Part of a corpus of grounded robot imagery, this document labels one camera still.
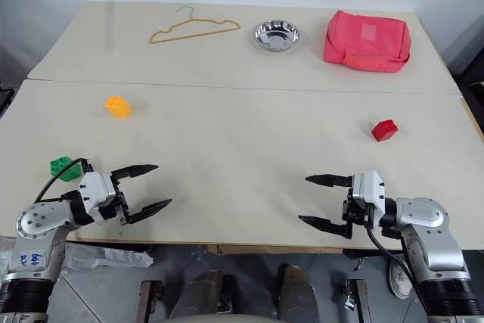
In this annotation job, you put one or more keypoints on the dark brown rounded shape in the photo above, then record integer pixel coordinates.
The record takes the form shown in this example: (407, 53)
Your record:
(298, 292)
(200, 294)

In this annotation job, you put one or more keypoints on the red toy building block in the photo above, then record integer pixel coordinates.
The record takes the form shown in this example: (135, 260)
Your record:
(383, 131)

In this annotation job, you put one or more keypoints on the green toy building block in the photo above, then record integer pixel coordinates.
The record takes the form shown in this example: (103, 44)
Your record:
(62, 168)

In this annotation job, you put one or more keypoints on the pink fabric bag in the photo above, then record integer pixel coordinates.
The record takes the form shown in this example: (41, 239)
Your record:
(363, 41)

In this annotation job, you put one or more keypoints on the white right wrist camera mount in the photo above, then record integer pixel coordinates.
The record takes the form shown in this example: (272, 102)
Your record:
(368, 187)

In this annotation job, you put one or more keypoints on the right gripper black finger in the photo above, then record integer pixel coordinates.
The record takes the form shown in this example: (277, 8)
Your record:
(329, 226)
(331, 180)

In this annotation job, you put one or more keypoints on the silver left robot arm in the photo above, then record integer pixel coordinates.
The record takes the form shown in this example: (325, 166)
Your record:
(41, 221)

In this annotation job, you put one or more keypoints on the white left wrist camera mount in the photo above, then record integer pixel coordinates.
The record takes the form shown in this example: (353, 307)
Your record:
(96, 187)

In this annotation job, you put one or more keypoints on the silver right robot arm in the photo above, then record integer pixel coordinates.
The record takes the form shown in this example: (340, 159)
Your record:
(427, 217)

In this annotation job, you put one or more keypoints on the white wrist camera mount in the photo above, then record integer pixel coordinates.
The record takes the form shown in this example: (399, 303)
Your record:
(368, 187)
(96, 187)

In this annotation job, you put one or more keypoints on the yellow toy building block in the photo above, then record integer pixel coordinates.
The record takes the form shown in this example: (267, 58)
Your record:
(118, 108)

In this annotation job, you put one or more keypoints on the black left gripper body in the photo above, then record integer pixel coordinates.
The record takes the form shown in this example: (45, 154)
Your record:
(123, 202)

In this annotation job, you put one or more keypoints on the brown cardboard sheet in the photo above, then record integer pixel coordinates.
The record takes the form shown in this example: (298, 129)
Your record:
(280, 249)

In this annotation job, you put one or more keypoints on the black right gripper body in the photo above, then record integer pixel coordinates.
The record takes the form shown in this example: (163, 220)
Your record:
(357, 213)

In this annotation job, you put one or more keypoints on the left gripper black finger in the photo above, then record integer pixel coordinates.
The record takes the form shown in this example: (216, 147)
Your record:
(151, 210)
(138, 169)

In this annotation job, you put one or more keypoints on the shiny steel bowl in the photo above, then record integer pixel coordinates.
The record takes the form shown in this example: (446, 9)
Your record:
(278, 35)

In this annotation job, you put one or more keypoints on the yellow clothes hanger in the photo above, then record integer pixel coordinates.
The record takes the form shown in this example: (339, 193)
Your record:
(196, 21)

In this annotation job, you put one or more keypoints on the clear plastic bag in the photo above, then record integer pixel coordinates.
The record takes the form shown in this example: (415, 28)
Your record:
(102, 256)

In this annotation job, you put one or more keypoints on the rusty metal frame leg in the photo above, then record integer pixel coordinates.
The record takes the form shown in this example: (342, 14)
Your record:
(357, 300)
(150, 300)

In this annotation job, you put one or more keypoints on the white sneaker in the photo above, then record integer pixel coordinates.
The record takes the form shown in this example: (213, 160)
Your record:
(399, 279)

